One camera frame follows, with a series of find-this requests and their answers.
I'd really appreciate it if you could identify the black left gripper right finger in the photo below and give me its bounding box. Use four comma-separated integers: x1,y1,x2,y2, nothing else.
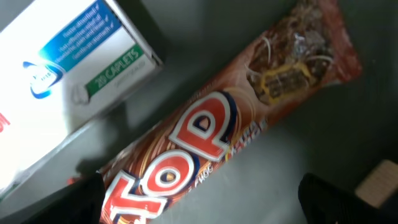
298,173,397,224

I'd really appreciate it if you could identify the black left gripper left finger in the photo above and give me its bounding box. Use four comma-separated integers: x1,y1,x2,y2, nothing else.
25,173,105,224

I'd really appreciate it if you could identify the orange Top chocolate bar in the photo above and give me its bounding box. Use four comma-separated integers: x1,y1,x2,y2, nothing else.
96,0,362,223

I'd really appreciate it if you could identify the grey plastic basket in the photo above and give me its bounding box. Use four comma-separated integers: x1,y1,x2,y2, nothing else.
1,0,397,223

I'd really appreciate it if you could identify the white medicine box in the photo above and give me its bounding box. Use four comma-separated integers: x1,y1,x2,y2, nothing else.
1,0,162,198

